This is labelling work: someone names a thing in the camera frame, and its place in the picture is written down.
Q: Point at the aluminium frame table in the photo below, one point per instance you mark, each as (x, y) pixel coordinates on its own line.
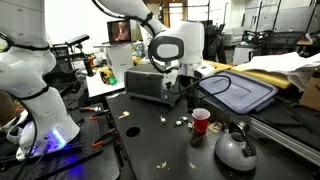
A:
(283, 138)

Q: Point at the small green object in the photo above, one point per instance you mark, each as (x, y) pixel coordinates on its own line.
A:
(113, 81)

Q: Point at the white board sheet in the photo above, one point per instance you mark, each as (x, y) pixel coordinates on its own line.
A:
(100, 88)

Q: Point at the white green wrapped sweet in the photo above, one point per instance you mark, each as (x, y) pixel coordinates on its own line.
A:
(189, 127)
(163, 120)
(178, 123)
(190, 123)
(184, 118)

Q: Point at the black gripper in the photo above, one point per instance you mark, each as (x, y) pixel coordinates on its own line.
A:
(194, 87)

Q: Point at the red plastic cup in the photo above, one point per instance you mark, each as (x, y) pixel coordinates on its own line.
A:
(200, 121)

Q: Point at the blue plastic bin lid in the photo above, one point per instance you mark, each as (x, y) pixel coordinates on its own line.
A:
(240, 91)

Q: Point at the white cabinet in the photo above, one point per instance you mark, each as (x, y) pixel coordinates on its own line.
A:
(243, 55)

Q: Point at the yellow wooden table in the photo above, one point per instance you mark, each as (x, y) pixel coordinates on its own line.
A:
(218, 65)

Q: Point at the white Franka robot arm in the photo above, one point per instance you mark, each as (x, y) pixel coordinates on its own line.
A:
(36, 100)

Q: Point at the small display screen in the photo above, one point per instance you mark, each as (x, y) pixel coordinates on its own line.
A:
(119, 30)

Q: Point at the white paper stack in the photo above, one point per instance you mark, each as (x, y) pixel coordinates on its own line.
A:
(280, 63)

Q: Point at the yellow foam pad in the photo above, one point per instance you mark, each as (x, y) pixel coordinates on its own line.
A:
(266, 78)

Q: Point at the orange black drill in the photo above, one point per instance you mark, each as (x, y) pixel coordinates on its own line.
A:
(88, 65)

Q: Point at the black camera bar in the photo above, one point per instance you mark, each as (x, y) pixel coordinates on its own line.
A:
(77, 39)

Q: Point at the black backpack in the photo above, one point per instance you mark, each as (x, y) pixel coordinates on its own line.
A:
(215, 43)

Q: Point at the gray couch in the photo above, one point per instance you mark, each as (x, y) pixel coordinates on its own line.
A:
(233, 36)

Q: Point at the white pedestal box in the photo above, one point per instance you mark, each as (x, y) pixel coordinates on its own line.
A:
(120, 61)

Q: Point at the gray toaster oven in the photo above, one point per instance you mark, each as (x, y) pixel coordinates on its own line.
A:
(143, 83)

